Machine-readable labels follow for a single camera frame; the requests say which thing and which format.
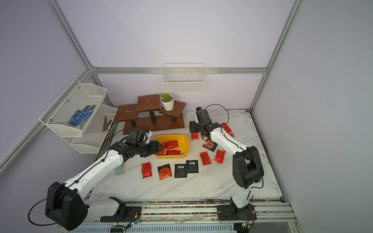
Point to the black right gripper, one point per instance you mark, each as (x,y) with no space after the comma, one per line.
(192,126)

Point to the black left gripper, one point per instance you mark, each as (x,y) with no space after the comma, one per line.
(153,149)

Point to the small red tea bag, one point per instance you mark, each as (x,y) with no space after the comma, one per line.
(194,136)

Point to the black red patterned tea bag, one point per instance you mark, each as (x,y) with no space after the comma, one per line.
(210,145)

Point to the yellow plastic storage box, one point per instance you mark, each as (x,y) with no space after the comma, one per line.
(183,142)

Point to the black green label tea bag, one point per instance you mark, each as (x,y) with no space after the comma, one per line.
(180,171)

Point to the red tea bag gold text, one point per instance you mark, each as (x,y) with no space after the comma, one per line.
(205,158)

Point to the black red label tea bag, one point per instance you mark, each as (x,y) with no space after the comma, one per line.
(192,166)

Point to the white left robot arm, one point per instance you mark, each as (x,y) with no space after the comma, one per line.
(65,203)

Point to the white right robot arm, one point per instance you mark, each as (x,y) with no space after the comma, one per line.
(247,168)

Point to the red tea bags pile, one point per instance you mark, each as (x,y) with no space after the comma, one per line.
(169,148)

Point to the brown wooden tiered stand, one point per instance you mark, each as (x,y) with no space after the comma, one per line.
(151,112)

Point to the small potted green plant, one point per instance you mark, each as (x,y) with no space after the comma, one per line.
(167,101)

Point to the brown wooden clothespins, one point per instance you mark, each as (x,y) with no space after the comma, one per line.
(107,124)

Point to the white mesh lower shelf basket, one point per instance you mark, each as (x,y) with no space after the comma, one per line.
(93,137)

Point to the white mesh shelf basket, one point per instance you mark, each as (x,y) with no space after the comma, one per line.
(93,137)
(76,97)

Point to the blue work glove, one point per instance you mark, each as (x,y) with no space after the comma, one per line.
(80,116)

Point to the white mesh upper shelf basket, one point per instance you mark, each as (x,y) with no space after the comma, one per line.
(76,97)

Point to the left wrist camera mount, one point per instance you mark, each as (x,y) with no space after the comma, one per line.
(147,136)

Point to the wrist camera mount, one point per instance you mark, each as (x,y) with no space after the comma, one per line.
(199,114)
(147,136)

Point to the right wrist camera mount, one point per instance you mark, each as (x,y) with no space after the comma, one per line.
(199,114)

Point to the white wire wall basket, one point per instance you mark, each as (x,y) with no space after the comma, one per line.
(183,78)

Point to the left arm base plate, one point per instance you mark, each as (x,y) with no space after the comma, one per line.
(123,213)

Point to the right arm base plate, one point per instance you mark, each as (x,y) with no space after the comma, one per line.
(231,212)

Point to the aluminium frame profiles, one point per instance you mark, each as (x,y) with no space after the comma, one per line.
(16,155)

